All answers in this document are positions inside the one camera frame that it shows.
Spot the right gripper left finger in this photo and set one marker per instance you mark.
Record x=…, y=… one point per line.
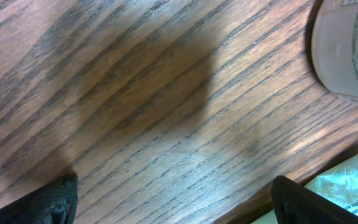
x=54, y=203

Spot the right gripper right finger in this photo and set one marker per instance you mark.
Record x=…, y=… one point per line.
x=294, y=204

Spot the green lid white jar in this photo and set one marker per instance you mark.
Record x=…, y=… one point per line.
x=334, y=47

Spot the teal white snack packet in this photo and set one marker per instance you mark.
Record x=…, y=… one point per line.
x=339, y=185

